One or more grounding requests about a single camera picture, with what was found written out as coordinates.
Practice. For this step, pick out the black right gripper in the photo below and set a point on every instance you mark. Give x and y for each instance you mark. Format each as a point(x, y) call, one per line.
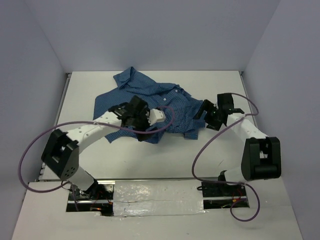
point(216, 125)

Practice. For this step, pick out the blue checkered long sleeve shirt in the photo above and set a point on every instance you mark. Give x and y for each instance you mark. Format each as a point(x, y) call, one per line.
point(134, 83)

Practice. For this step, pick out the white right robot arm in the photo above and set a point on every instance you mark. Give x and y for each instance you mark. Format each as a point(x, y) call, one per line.
point(261, 158)

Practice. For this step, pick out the aluminium table edge rail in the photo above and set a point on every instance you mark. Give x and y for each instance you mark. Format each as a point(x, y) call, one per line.
point(56, 122)

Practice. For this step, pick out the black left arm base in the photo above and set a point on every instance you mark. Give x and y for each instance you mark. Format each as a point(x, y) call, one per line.
point(100, 202)

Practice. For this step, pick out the white taped cover sheet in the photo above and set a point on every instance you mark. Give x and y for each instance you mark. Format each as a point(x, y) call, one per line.
point(157, 198)

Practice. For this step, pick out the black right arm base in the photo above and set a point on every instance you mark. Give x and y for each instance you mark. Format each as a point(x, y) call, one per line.
point(222, 195)

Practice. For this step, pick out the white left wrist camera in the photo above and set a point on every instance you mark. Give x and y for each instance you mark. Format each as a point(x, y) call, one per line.
point(155, 116)

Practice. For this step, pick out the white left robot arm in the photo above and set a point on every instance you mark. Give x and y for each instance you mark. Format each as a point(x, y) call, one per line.
point(63, 148)

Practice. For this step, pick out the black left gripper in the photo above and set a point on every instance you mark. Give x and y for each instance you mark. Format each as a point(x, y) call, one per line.
point(143, 114)

